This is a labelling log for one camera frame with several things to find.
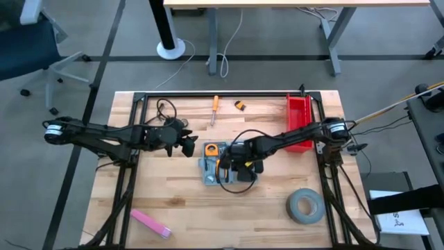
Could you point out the wooden desk with grey legs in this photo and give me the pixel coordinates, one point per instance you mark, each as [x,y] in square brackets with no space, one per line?
[277,3]

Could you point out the pink flat bar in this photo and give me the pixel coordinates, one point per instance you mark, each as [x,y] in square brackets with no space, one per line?
[151,224]

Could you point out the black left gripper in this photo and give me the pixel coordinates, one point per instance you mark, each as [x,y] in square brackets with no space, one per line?
[166,135]

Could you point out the blue-grey plastic tool case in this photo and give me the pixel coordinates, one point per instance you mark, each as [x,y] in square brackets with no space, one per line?
[208,172]

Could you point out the grey office chair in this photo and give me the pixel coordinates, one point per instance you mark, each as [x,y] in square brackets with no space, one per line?
[27,48]

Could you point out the grey duct tape roll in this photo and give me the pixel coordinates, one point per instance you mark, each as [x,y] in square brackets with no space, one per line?
[295,212]

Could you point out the black rounded device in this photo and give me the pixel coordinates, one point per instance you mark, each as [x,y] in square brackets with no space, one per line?
[433,100]

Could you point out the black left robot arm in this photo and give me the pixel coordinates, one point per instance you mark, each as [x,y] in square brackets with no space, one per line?
[104,133]

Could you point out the black flat bar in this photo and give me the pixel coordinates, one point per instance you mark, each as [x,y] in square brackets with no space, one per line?
[406,201]

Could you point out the white paper sheet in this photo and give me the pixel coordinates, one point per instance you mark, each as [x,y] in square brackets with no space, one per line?
[409,222]

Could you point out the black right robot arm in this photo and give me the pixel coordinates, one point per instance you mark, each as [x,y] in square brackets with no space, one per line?
[298,133]

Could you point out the red plastic bin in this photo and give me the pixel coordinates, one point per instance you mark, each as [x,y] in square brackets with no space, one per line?
[298,107]

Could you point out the black arm base connector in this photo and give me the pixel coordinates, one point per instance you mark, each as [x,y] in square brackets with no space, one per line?
[357,147]

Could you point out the yellow and white rod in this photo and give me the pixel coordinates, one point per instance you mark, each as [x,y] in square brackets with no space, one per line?
[388,107]

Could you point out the orange tape measure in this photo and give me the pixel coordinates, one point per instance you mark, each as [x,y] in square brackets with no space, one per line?
[211,150]

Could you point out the black side table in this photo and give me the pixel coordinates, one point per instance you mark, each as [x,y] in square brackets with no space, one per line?
[426,121]

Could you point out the grey column with round base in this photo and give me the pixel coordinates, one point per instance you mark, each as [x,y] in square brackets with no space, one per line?
[170,48]

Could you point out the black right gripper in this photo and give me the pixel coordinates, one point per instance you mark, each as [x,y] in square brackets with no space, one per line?
[243,154]

